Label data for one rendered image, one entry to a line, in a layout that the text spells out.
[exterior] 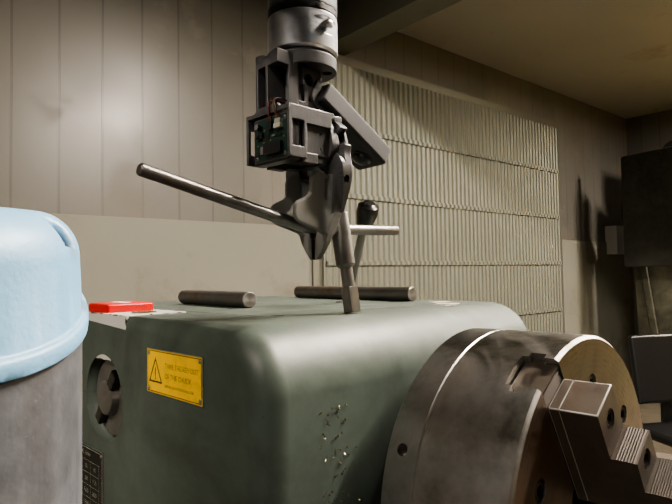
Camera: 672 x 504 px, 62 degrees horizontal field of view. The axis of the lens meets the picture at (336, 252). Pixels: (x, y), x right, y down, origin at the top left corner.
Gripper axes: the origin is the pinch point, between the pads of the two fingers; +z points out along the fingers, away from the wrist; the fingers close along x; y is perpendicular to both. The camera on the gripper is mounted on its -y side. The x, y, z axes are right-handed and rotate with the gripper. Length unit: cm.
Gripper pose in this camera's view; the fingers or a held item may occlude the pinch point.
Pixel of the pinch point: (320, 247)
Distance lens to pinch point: 61.1
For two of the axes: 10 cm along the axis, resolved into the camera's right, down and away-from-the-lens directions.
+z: 0.2, 10.0, -0.4
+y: -7.1, -0.2, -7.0
